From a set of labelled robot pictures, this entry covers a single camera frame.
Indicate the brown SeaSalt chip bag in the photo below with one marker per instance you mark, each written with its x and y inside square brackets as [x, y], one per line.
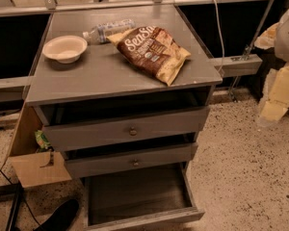
[152, 50]

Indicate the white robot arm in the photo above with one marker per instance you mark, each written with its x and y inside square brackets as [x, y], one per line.
[274, 104]

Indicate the grey drawer cabinet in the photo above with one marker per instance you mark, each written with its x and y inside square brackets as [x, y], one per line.
[103, 85]

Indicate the grey top drawer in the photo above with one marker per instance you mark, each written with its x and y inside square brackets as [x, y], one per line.
[80, 135]

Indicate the grey drawer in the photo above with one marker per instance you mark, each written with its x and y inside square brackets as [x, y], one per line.
[144, 198]
[151, 157]
[80, 135]

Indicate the grey middle drawer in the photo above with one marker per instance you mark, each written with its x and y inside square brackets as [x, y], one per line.
[151, 157]

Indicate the grey bottom drawer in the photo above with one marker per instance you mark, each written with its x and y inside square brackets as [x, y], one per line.
[144, 198]

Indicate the small green snack bag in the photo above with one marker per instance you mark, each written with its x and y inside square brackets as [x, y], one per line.
[41, 140]

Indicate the clear plastic water bottle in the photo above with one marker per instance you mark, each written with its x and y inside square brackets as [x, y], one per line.
[100, 32]

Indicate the white paper bowl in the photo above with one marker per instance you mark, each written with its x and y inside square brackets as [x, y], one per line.
[65, 49]

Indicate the brown cardboard box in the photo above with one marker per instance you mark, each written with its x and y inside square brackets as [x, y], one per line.
[34, 168]

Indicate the black shoe sole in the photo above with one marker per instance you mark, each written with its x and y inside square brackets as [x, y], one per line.
[62, 217]

